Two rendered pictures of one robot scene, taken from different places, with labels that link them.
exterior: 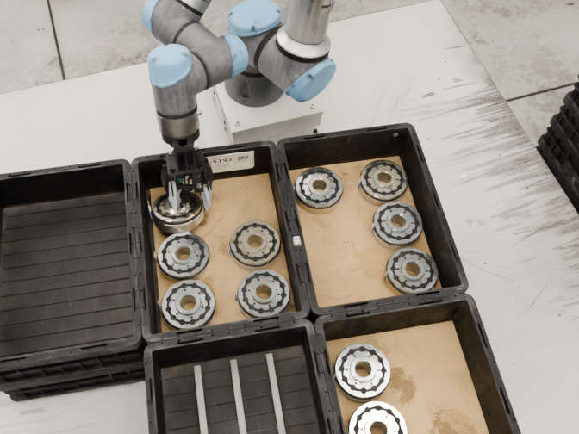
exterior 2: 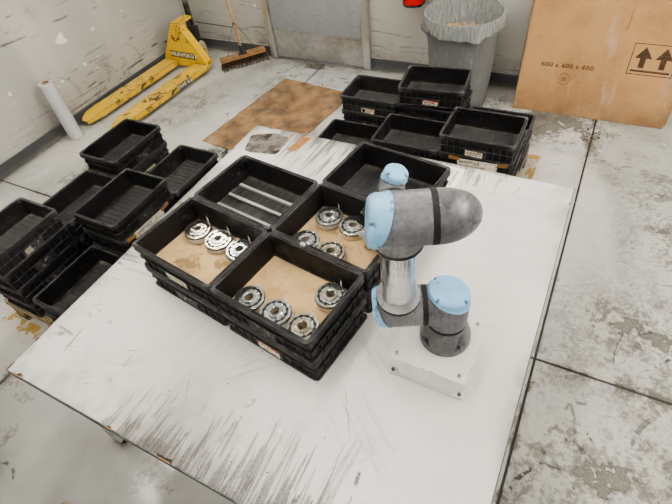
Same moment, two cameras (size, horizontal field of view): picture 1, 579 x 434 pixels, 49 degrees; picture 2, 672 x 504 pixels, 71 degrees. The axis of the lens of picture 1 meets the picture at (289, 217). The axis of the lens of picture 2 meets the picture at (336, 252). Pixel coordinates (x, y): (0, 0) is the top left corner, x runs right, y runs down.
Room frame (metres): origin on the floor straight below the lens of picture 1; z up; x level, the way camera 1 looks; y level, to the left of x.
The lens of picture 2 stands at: (1.53, -0.57, 2.05)
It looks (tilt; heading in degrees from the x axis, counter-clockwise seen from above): 47 degrees down; 145
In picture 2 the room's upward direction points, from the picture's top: 9 degrees counter-clockwise
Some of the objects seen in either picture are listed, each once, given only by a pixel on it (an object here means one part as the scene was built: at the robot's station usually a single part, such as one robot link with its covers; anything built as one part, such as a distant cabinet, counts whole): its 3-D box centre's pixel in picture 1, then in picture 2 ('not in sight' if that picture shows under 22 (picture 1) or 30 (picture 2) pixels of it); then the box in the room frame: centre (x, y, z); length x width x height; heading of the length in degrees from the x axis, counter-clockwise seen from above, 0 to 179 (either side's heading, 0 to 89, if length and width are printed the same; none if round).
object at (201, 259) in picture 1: (183, 254); (352, 225); (0.55, 0.21, 0.86); 0.10 x 0.10 x 0.01
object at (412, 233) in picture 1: (397, 222); (275, 312); (0.66, -0.23, 0.86); 0.10 x 0.10 x 0.01
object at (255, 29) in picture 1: (257, 34); (445, 302); (1.06, 0.10, 0.97); 0.13 x 0.12 x 0.14; 47
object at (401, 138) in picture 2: not in sight; (411, 155); (-0.07, 1.22, 0.31); 0.40 x 0.30 x 0.34; 21
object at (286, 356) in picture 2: not in sight; (295, 313); (0.64, -0.15, 0.76); 0.40 x 0.30 x 0.12; 13
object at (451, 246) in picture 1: (366, 213); (286, 284); (0.64, -0.15, 0.92); 0.40 x 0.30 x 0.02; 13
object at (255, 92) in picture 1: (254, 69); (445, 326); (1.06, 0.10, 0.85); 0.15 x 0.15 x 0.10
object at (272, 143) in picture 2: not in sight; (265, 142); (-0.36, 0.43, 0.71); 0.22 x 0.19 x 0.01; 21
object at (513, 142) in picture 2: not in sight; (479, 160); (0.30, 1.37, 0.37); 0.40 x 0.30 x 0.45; 21
